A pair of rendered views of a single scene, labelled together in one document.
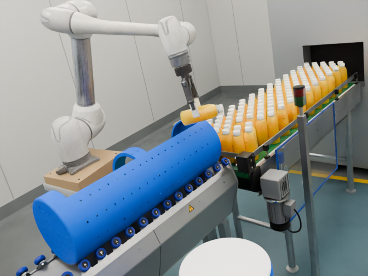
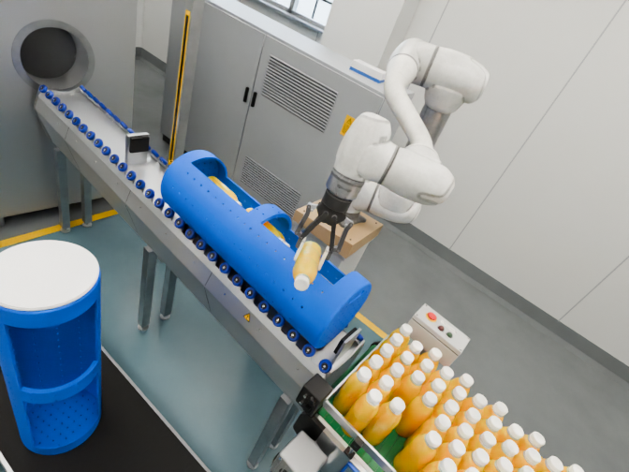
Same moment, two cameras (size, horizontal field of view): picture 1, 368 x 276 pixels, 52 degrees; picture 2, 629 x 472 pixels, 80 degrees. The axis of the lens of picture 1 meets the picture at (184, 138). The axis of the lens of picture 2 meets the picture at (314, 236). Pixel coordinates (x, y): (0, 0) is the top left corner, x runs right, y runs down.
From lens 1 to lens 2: 1.63 m
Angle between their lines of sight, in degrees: 64
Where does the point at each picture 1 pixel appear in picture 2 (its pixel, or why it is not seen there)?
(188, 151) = (277, 276)
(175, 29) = (350, 135)
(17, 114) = (536, 200)
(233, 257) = (49, 281)
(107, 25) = (388, 88)
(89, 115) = (383, 191)
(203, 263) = (64, 259)
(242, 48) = not seen: outside the picture
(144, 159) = (246, 220)
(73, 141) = not seen: hidden behind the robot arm
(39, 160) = (502, 253)
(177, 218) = (231, 301)
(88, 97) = not seen: hidden behind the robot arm
